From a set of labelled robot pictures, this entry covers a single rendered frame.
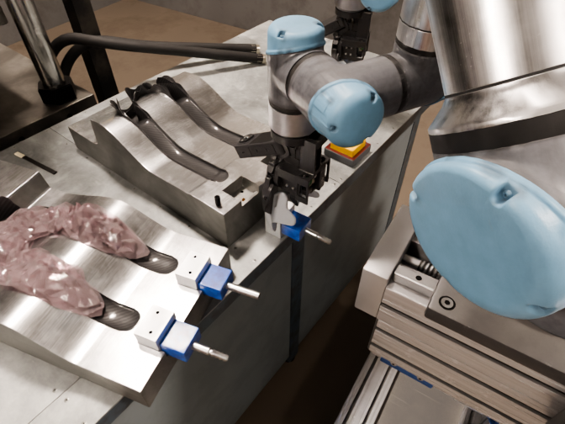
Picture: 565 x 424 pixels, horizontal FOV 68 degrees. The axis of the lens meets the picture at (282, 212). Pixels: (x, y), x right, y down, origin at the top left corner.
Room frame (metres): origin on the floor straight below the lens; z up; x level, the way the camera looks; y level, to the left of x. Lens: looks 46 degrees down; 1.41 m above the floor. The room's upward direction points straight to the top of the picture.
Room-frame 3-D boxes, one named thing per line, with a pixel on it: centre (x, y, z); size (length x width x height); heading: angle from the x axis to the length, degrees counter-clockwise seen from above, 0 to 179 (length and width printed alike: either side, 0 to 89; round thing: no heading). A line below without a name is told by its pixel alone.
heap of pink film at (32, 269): (0.43, 0.37, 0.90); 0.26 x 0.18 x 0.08; 69
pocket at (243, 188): (0.57, 0.08, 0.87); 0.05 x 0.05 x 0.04; 52
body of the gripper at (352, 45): (1.02, -0.17, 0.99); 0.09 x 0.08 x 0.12; 73
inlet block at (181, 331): (0.28, 0.14, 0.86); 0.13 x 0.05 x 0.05; 69
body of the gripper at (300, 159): (0.53, -0.02, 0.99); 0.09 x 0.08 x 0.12; 56
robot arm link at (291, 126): (0.54, -0.02, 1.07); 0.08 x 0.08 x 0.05
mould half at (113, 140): (0.75, 0.22, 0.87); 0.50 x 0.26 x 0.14; 52
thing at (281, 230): (0.52, -0.03, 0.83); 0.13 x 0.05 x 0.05; 56
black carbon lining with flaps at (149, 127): (0.74, 0.21, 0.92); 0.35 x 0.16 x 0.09; 52
